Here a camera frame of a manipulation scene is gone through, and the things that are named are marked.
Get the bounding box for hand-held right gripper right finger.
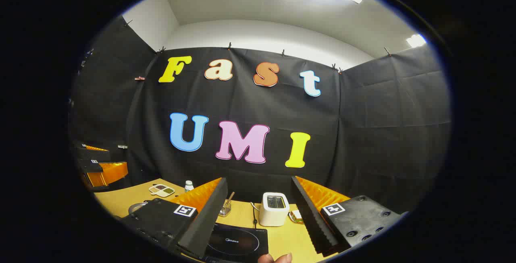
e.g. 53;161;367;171
291;176;408;255

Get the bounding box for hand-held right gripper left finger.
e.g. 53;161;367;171
121;177;228;259

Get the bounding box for black induction cooktop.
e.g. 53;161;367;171
202;223;269;263

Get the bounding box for stainless steel pot black handles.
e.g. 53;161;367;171
128;200;152;215

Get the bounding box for white toaster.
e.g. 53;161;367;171
259;192;290;227

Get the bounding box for white divided dish of beans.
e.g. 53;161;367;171
148;184;175;198

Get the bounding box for black backdrop cloth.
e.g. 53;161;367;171
69;15;452;215

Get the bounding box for row of black backdrop clips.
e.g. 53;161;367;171
123;19;392;74

